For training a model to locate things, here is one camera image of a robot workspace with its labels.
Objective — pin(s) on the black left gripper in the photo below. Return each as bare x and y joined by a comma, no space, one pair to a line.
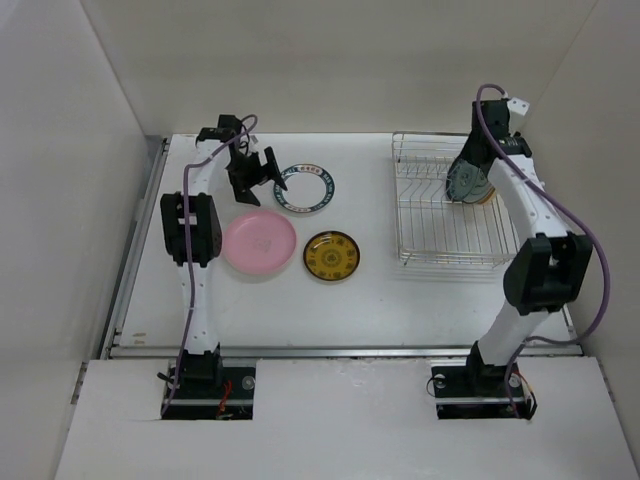
243,187

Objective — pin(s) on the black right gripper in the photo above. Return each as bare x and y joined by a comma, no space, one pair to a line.
465,148

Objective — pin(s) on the dark green patterned plate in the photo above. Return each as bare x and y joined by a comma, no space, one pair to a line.
465,182

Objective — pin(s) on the white blue rimmed plate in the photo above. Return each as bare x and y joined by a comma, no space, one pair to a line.
308,188

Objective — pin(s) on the pink plate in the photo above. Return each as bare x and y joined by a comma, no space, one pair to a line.
259,243

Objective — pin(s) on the yellow patterned small plate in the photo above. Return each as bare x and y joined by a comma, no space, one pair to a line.
331,256

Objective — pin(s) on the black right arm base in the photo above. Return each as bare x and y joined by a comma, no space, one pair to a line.
459,397

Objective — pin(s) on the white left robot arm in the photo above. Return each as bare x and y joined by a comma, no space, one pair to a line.
193,235

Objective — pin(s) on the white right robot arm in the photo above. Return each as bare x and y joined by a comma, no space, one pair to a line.
548,269

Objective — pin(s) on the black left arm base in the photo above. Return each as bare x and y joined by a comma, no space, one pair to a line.
233,400

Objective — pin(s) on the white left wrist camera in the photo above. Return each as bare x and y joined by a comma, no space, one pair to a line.
253,143

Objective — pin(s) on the metal wire dish rack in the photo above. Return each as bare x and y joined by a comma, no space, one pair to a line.
432,228

